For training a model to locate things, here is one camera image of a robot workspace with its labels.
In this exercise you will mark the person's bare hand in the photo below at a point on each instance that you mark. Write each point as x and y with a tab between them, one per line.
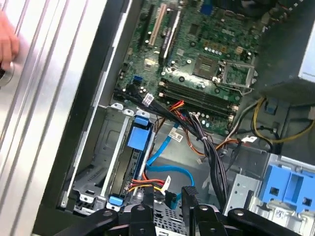
8	44

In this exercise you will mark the CPU socket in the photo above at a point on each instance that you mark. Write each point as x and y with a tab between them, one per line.
205	67

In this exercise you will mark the black RAM slot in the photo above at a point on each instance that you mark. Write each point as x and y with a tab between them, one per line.
209	104
197	95
197	89
214	111

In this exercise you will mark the blue drive cage latch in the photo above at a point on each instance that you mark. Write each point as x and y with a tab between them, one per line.
278	182

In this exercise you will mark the silver drive cage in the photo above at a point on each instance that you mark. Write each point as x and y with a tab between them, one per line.
241	186

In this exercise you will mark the green motherboard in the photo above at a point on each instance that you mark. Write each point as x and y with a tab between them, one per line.
197	37

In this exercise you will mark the hard disk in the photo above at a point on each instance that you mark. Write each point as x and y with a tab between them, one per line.
140	137

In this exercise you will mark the silver disk bay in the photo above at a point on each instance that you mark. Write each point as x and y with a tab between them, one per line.
110	137

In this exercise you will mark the black PC case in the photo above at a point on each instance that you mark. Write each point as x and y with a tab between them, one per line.
81	123

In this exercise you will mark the white expansion slot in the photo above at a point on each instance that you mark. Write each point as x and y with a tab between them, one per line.
156	25

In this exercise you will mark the metal socket cover frame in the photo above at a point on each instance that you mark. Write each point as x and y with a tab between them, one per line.
237	64

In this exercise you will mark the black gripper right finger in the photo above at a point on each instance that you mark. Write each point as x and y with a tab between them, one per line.
204	221

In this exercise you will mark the long black expansion slot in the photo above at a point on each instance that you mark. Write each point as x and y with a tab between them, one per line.
169	37

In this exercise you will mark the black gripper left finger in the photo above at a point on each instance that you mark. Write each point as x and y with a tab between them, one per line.
142	221

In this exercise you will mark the short black expansion slot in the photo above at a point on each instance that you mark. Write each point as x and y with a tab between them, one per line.
147	24

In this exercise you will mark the grey power supply unit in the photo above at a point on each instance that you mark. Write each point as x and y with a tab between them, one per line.
283	49

